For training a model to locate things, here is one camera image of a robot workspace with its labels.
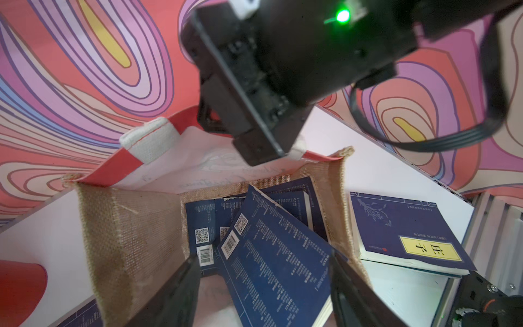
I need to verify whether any blue book yellow label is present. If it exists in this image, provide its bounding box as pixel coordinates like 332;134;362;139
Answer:
185;196;245;277
262;177;328;241

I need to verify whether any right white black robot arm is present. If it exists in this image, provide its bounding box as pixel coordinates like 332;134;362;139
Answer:
181;1;522;166

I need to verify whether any red pen holder cup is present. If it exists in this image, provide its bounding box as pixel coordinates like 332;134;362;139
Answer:
1;260;48;326

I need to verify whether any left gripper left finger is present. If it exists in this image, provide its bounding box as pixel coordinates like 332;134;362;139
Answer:
127;254;201;326

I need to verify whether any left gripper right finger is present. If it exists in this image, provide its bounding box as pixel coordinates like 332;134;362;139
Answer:
329;252;407;327

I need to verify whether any dark blue book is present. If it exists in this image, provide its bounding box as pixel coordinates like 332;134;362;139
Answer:
51;299;104;327
216;186;335;326

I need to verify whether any purple book yellow label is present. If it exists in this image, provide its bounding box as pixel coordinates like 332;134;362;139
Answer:
348;192;476;278

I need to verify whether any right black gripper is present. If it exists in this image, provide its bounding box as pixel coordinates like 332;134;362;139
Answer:
181;1;417;166

